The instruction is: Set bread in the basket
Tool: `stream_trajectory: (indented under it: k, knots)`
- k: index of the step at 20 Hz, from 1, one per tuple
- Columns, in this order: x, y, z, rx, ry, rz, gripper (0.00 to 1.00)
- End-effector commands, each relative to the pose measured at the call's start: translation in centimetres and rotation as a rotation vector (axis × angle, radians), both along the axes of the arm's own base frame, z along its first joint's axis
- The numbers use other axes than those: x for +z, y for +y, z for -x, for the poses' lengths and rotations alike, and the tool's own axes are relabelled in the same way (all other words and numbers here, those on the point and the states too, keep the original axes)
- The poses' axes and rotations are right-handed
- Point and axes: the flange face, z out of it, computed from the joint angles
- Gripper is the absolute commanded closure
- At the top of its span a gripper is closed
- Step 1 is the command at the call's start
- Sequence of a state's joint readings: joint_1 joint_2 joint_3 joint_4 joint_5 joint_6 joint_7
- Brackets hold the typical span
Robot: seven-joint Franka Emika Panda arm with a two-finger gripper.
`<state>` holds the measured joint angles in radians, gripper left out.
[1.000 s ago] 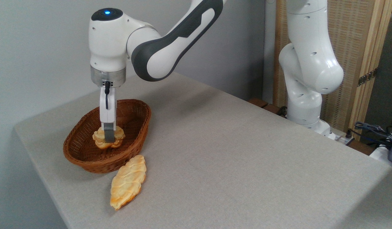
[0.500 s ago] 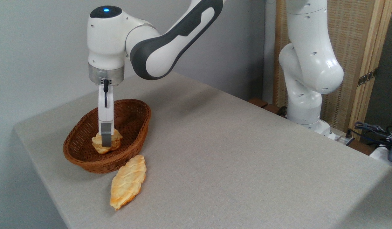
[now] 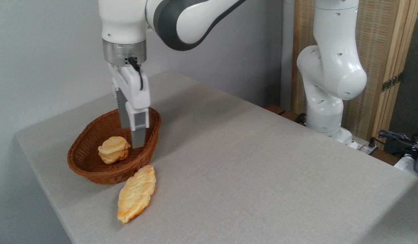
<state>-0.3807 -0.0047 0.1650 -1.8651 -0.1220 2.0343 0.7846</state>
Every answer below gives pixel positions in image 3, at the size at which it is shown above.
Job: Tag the metal screen hinge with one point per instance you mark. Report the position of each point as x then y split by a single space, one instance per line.
392 82

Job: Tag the brown wooden block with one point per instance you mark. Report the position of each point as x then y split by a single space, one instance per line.
276 109

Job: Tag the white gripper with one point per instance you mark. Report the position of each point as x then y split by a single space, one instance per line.
134 88

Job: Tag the long braided bread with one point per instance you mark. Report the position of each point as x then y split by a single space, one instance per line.
136 195

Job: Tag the wooden rattan folding screen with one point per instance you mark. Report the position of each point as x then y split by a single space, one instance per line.
378 34

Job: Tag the small round bread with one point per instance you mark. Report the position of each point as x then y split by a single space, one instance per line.
114 149

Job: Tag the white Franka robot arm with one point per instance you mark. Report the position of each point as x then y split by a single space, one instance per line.
334 67

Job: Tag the brown wicker basket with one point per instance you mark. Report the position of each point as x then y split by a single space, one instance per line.
90 169

